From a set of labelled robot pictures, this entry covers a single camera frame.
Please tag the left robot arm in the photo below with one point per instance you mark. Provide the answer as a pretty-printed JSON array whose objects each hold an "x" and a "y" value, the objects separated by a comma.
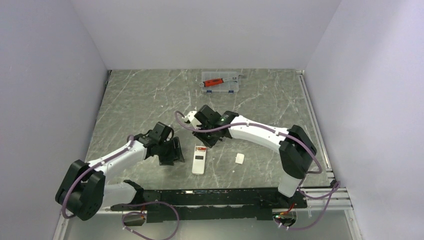
[{"x": 85, "y": 188}]

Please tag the clear plastic organizer box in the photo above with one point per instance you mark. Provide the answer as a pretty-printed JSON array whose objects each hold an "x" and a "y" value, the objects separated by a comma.
[{"x": 205, "y": 75}]

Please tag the white remote control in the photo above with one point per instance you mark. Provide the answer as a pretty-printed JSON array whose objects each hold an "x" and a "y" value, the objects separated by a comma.
[{"x": 199, "y": 161}]

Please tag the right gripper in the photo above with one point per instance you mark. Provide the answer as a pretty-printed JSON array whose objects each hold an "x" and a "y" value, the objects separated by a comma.
[{"x": 210, "y": 143}]

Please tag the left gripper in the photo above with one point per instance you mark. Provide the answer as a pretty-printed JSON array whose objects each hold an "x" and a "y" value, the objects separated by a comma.
[{"x": 175, "y": 153}]

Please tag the aluminium rail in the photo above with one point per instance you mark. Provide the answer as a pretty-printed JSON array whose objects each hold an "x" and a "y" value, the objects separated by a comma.
[{"x": 336, "y": 203}]

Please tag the black base frame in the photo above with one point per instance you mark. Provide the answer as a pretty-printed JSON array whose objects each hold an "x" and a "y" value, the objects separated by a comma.
[{"x": 258, "y": 203}]

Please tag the white battery cover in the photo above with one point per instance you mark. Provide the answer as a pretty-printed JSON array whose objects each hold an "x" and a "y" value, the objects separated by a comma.
[{"x": 239, "y": 159}]

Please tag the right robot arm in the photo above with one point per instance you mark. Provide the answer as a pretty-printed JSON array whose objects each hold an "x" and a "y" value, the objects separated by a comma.
[{"x": 293, "y": 145}]

